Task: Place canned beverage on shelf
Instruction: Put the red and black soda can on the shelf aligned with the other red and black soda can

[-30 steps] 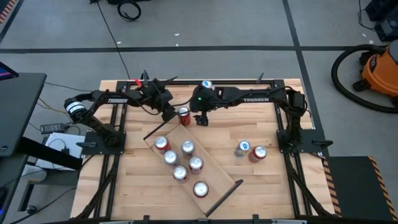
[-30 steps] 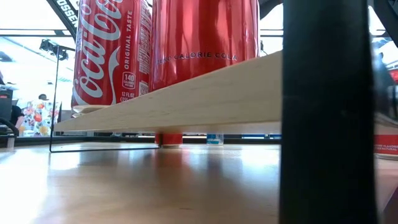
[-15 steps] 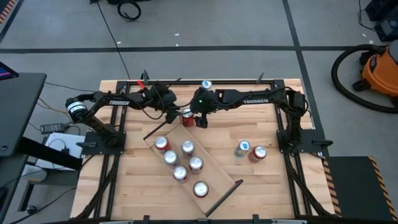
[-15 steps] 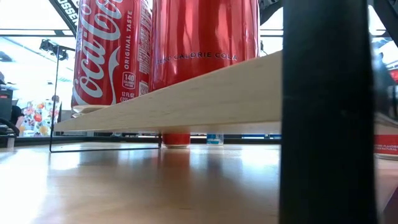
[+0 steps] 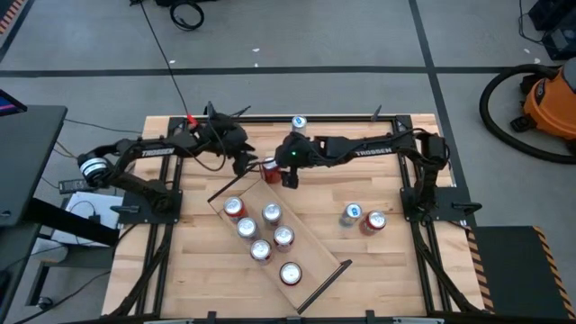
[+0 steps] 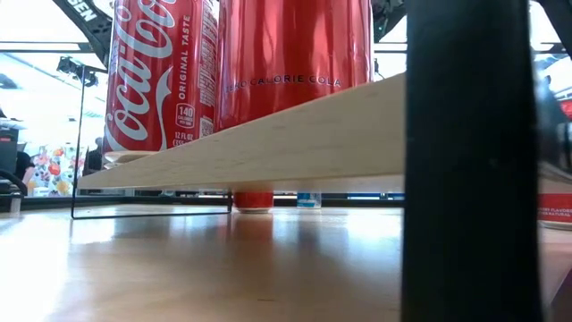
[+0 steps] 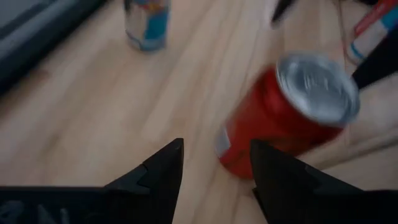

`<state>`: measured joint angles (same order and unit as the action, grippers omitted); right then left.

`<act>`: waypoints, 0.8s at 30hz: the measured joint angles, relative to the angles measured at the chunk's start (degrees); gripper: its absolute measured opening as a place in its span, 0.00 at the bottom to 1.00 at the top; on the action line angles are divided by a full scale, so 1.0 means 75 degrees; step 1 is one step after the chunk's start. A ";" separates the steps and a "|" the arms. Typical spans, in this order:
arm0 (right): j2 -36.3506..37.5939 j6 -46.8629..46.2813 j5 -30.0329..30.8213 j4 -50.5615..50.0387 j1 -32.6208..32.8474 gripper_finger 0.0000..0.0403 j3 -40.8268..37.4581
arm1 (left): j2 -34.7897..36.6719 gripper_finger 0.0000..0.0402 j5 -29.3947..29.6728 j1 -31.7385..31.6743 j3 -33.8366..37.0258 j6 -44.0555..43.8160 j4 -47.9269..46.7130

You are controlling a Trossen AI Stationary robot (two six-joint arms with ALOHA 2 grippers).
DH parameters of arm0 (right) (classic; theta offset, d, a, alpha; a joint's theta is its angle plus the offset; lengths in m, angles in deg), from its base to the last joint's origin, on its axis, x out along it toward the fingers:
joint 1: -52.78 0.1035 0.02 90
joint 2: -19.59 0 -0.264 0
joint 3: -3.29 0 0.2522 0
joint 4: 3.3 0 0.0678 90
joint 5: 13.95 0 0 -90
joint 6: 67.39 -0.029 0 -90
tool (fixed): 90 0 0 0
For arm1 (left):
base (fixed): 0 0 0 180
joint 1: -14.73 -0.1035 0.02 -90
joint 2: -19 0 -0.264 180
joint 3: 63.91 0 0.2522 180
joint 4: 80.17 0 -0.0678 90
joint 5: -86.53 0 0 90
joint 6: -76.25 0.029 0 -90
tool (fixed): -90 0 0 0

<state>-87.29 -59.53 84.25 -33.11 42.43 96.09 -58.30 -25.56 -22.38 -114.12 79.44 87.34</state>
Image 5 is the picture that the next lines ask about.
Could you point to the white box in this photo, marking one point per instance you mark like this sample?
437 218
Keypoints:
81 204

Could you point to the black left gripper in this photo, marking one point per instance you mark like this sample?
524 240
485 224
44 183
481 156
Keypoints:
225 135

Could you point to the black table clamp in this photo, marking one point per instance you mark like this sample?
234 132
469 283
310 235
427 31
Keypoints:
370 316
209 111
211 317

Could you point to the black desk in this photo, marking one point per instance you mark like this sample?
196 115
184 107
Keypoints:
27 157

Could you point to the red clip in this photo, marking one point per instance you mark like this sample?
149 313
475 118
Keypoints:
192 120

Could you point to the blue silver energy drink can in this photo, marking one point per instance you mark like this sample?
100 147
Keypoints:
352 211
299 122

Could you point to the orange shop vacuum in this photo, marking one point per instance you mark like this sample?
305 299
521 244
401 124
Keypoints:
549 103
483 105

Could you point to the silver diet cola can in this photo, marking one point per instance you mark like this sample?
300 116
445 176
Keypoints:
247 226
272 211

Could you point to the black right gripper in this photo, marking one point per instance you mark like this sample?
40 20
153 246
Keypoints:
284 157

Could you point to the black mat hazard stripes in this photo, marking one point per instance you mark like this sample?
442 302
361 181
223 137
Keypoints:
11 13
508 270

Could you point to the black metal table frame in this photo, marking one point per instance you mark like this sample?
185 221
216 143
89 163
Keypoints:
270 119

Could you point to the black laptop screen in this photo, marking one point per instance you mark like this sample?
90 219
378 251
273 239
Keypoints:
9 105

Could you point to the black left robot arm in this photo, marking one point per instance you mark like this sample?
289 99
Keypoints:
135 148

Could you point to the black equipment case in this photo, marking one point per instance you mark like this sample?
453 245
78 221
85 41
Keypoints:
558 40

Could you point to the black power adapter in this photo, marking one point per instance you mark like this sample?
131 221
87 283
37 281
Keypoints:
74 185

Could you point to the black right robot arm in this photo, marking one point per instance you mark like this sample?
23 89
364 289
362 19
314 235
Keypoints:
342 146

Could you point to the wooden shelf black end frames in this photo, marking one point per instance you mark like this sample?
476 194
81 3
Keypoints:
315 270

